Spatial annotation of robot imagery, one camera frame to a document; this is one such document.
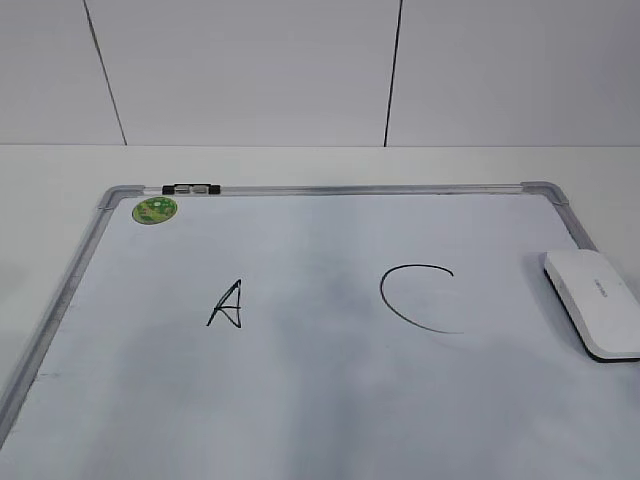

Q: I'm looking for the white whiteboard eraser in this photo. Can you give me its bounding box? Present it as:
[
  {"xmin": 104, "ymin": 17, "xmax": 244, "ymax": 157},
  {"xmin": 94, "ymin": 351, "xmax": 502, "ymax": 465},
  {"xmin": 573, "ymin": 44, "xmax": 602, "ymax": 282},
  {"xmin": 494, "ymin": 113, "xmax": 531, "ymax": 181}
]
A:
[{"xmin": 544, "ymin": 249, "xmax": 639, "ymax": 362}]

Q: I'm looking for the white whiteboard with grey frame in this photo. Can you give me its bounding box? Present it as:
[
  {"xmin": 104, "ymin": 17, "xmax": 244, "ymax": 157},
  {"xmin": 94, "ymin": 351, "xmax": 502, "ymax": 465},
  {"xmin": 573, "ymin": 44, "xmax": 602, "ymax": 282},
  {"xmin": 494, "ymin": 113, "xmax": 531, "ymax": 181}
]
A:
[{"xmin": 1, "ymin": 182, "xmax": 639, "ymax": 479}]

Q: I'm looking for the round green magnet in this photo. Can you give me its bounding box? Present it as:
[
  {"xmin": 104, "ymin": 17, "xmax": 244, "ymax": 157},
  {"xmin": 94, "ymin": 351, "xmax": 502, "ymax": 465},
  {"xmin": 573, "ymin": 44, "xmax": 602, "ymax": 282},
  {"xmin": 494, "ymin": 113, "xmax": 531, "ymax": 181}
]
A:
[{"xmin": 132, "ymin": 196, "xmax": 178, "ymax": 225}]

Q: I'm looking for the black hanger clip on frame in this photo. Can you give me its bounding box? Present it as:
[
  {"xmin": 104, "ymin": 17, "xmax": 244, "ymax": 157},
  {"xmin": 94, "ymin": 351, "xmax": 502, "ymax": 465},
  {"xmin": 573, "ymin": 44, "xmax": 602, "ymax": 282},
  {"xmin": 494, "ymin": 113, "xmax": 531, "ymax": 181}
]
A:
[{"xmin": 161, "ymin": 183, "xmax": 221, "ymax": 195}]

